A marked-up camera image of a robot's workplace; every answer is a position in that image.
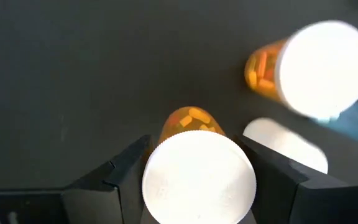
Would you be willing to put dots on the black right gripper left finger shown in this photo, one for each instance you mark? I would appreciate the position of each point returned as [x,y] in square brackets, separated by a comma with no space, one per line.
[117,193]

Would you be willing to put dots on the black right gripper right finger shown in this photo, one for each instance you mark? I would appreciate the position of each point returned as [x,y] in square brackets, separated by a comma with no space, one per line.
[275,193]

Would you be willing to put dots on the light blue pill bottle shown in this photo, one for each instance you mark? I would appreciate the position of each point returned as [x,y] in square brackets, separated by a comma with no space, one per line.
[350,121]

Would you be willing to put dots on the large orange pill bottle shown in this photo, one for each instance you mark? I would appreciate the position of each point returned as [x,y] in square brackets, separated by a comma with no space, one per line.
[322,68]

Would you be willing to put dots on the opaque white pill bottle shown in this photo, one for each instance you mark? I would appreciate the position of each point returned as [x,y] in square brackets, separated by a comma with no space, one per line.
[284,141]

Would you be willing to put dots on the orange pill bottle white cap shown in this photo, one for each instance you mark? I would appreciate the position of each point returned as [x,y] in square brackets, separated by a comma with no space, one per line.
[197,177]

